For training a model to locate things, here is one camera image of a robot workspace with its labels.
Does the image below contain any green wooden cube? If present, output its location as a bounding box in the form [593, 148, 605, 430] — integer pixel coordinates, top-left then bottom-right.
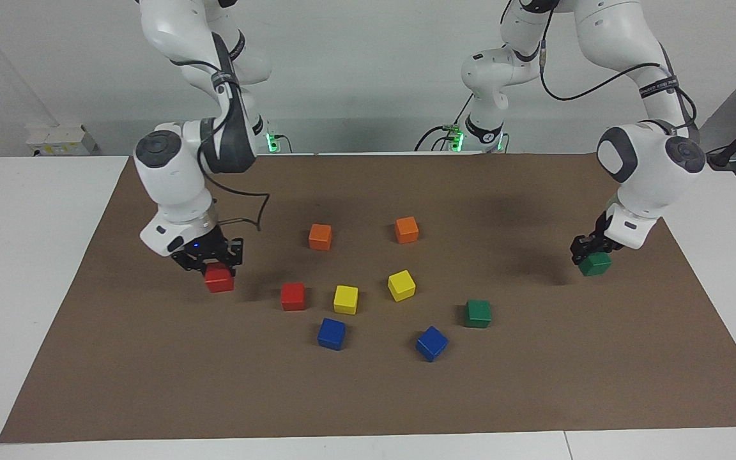
[464, 300, 492, 329]
[578, 251, 613, 277]

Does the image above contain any red wooden cube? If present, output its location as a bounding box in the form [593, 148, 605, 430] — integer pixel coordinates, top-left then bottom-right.
[280, 282, 306, 312]
[204, 263, 236, 294]

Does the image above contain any orange wooden cube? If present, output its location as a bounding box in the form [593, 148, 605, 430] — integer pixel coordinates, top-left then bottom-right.
[308, 223, 333, 251]
[395, 216, 420, 244]

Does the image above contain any brown table mat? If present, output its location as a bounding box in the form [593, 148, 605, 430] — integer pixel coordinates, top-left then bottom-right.
[0, 153, 736, 443]

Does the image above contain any yellow wooden cube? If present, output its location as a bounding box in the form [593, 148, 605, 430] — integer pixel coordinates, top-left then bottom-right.
[387, 270, 417, 302]
[333, 285, 359, 315]

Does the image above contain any blue wooden cube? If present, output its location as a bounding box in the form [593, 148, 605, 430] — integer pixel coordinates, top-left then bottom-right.
[317, 318, 347, 351]
[415, 325, 450, 363]

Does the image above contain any white box with yellow labels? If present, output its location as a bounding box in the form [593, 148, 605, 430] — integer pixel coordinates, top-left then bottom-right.
[26, 124, 98, 157]

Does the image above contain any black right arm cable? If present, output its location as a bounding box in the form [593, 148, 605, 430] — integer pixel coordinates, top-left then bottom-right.
[169, 57, 272, 232]

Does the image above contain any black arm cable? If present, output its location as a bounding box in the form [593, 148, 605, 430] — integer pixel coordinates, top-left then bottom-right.
[169, 57, 272, 232]
[536, 0, 698, 132]

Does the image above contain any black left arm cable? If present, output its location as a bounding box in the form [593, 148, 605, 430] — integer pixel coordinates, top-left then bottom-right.
[536, 0, 698, 132]

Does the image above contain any black base cable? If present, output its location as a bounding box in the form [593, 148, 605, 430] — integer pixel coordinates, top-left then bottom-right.
[414, 95, 475, 153]

